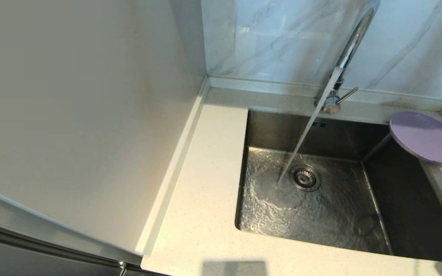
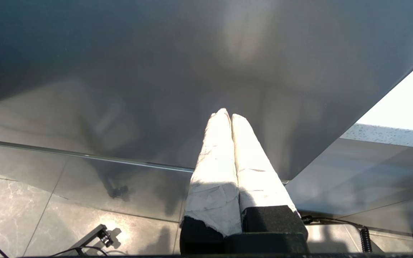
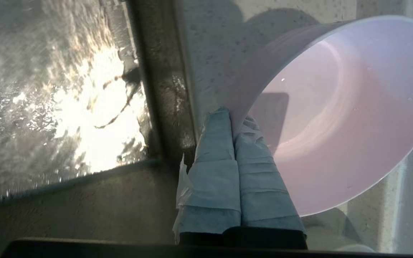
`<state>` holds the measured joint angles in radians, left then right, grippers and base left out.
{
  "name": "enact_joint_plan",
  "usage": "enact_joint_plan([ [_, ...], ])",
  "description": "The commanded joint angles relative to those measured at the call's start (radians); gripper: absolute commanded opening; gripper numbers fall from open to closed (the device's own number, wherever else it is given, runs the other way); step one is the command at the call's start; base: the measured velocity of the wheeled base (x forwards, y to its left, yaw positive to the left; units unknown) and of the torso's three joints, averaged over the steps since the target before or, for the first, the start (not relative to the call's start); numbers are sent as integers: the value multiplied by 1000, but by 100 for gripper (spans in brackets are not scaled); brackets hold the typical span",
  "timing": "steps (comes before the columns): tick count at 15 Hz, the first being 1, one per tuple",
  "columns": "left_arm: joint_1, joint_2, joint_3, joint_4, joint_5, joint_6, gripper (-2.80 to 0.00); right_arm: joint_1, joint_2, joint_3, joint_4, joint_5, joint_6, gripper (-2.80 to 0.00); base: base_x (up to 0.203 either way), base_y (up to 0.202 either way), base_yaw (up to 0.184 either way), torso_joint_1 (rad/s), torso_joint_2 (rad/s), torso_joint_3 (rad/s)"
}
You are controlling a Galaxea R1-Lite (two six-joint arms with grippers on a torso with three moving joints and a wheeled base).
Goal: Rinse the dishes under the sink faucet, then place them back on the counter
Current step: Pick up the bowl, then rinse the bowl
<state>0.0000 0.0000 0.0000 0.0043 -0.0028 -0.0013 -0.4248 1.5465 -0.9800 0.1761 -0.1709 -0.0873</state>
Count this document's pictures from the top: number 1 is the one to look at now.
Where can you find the purple round plate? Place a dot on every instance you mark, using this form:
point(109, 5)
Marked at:
point(424, 136)

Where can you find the chrome gooseneck kitchen faucet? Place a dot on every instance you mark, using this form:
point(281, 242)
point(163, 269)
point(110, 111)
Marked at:
point(355, 38)

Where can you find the stainless steel sink basin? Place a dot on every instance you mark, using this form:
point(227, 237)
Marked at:
point(340, 230)

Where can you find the round metal drain strainer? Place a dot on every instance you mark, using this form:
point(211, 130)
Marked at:
point(305, 178)

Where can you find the running water stream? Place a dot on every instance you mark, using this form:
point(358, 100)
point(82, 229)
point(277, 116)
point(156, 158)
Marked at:
point(307, 128)

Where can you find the tall white-sided grey cabinet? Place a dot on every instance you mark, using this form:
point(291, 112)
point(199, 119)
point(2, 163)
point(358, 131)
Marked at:
point(71, 115)

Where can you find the chrome cabinet trim bar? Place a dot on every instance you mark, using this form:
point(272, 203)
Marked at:
point(52, 243)

